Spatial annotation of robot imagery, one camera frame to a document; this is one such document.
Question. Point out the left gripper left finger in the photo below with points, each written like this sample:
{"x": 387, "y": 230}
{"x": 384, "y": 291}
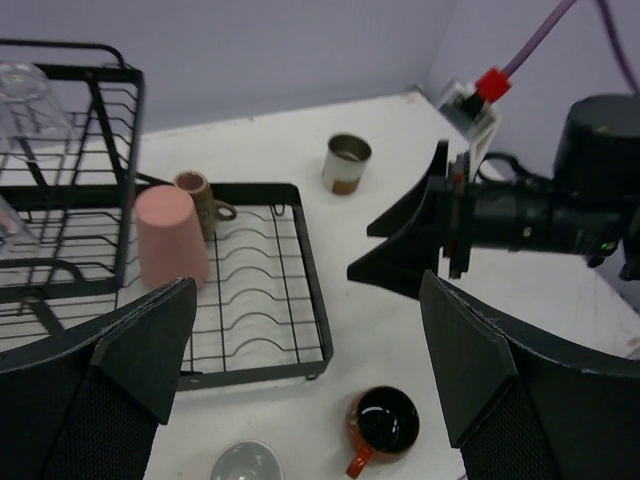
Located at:
{"x": 86, "y": 403}

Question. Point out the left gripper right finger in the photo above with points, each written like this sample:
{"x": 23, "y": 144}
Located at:
{"x": 522, "y": 403}

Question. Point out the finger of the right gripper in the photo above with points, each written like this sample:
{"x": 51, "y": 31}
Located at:
{"x": 410, "y": 244}

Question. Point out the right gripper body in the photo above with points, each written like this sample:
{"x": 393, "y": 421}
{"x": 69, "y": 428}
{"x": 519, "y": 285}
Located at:
{"x": 589, "y": 207}

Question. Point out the white and brown cup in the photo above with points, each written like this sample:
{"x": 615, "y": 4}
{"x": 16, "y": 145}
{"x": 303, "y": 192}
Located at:
{"x": 346, "y": 159}

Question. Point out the red orange mug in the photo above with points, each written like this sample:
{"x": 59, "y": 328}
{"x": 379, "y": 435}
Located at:
{"x": 382, "y": 425}

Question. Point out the pink mug white inside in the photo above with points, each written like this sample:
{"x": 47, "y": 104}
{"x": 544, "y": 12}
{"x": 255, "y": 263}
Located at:
{"x": 249, "y": 459}

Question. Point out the tall pink cup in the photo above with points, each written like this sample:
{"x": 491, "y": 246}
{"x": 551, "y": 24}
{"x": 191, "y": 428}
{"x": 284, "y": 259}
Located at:
{"x": 170, "y": 243}

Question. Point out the brown mug with handle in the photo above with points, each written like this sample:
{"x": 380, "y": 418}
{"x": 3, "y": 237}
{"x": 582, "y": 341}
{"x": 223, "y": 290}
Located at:
{"x": 209, "y": 210}

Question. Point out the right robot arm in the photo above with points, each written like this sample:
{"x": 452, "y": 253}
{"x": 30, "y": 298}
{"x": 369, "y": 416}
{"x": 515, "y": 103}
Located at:
{"x": 588, "y": 208}

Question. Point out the clear glass near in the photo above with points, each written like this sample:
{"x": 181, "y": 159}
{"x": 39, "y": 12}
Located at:
{"x": 12, "y": 235}

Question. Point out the clear glass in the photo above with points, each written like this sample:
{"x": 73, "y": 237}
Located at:
{"x": 12, "y": 235}
{"x": 34, "y": 127}

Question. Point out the clear glass far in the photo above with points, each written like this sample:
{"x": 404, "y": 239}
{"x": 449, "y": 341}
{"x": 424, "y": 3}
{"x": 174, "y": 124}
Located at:
{"x": 34, "y": 127}

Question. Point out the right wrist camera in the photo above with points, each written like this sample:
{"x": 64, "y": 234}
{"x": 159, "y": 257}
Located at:
{"x": 475, "y": 119}

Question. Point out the black wire dish rack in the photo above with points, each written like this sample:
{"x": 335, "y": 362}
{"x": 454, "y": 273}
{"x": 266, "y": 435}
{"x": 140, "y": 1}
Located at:
{"x": 260, "y": 315}

